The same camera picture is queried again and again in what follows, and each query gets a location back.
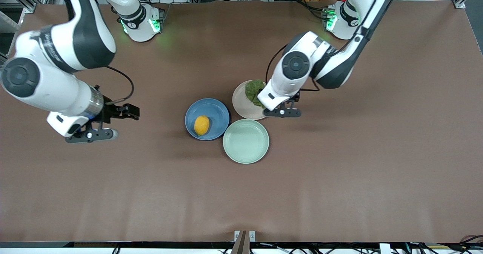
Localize yellow lemon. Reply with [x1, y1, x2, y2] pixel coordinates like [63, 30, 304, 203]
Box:
[194, 115, 210, 136]

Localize small metal bracket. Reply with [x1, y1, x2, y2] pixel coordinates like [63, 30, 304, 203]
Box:
[234, 230, 256, 243]

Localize blue plate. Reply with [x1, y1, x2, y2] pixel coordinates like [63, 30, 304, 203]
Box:
[185, 98, 230, 141]

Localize beige plate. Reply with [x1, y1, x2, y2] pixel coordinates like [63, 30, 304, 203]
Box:
[232, 80, 269, 120]

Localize green lettuce leaf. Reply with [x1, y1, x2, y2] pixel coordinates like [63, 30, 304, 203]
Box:
[245, 80, 267, 108]

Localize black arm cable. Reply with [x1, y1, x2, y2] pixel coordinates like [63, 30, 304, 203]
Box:
[105, 65, 135, 105]
[265, 0, 391, 92]

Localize pale green plate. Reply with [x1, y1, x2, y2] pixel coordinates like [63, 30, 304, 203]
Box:
[223, 119, 270, 165]

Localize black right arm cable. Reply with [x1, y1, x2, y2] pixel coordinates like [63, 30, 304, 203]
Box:
[105, 65, 135, 105]

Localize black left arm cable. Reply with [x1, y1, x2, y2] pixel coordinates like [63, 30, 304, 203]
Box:
[265, 0, 391, 92]

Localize brown wooden strip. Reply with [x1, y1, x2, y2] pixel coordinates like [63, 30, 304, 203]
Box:
[230, 230, 250, 254]

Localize brown table cover sheet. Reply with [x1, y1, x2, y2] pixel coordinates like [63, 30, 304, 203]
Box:
[0, 0, 483, 243]

